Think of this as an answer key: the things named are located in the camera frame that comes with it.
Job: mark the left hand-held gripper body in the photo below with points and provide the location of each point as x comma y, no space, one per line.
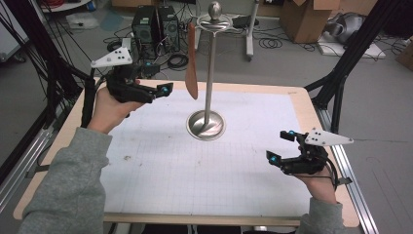
126,87

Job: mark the person's left hand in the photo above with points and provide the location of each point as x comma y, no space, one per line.
107,112

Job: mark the metal utensil stand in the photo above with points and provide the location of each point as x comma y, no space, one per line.
210,81

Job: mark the wooden spatula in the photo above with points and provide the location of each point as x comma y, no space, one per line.
192,81

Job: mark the large open cardboard box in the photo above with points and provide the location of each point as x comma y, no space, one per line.
302,26

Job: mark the white flat box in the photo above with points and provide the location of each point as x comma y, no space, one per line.
367,50

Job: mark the black frame post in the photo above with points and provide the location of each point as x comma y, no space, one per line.
35,39
350,55

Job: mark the aluminium rail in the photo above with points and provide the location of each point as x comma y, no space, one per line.
354,195
22,162

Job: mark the black flat device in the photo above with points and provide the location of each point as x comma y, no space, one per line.
242,21

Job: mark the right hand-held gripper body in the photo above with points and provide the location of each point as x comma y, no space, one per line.
308,162

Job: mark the grey bag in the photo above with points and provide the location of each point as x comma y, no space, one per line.
349,26

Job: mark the white grid mat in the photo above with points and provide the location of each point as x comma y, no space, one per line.
195,178

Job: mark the small open cardboard box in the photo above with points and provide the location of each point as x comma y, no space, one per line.
407,57

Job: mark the person's right hand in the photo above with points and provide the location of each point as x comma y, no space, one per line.
321,187

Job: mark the black computer tower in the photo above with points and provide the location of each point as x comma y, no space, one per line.
144,29
168,26

